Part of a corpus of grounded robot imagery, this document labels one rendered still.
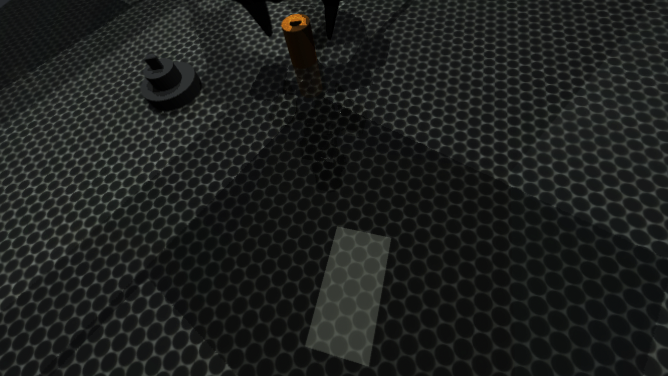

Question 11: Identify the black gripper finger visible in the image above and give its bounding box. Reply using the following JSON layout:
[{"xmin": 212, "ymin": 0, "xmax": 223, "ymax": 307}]
[
  {"xmin": 232, "ymin": 0, "xmax": 273, "ymax": 37},
  {"xmin": 322, "ymin": 0, "xmax": 343, "ymax": 39}
]

